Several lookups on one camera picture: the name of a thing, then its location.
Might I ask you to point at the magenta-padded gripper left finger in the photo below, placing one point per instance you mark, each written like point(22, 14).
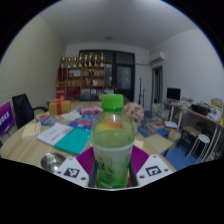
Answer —
point(71, 170)

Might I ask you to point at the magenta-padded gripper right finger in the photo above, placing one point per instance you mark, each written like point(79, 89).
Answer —
point(153, 170)

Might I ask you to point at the green tea bottle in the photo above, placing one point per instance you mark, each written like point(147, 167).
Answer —
point(112, 146)

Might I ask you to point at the small steel cup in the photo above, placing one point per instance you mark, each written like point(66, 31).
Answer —
point(52, 161)

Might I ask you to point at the teal book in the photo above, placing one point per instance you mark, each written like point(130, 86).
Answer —
point(73, 141)

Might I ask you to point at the pale yellow paper pad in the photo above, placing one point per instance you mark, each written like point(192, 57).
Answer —
point(138, 143)

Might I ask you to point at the white booklet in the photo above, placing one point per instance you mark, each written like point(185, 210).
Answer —
point(53, 134)

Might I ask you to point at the blue printed book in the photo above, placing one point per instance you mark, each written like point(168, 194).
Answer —
point(82, 122)

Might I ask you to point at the pile of books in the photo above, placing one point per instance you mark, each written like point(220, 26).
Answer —
point(156, 120)

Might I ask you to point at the brown wooden stool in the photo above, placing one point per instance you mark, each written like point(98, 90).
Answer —
point(190, 131)

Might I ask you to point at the white round stool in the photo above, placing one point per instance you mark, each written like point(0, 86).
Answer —
point(199, 139)

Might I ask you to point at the pale yellow note block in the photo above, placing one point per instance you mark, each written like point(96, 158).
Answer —
point(31, 130)

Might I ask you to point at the pink flowers in pot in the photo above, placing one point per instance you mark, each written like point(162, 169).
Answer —
point(133, 111)

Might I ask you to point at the yellow gift box red ribbon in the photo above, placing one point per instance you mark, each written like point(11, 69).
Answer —
point(60, 107)

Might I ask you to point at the long cluttered side desk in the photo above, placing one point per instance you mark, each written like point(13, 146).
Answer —
point(203, 115)

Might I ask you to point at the black office chair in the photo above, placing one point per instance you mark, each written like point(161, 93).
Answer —
point(23, 108)

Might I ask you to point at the black computer monitor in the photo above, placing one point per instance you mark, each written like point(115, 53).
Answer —
point(173, 94)

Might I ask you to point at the purple sign board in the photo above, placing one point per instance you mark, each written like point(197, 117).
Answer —
point(6, 118)

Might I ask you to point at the wooden shelf unit with trophies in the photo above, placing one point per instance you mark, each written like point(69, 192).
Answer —
point(80, 80)

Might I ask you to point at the dark glass double door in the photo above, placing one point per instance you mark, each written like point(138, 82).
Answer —
point(123, 76)

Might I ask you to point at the white air conditioner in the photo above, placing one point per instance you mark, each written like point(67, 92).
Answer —
point(157, 57)

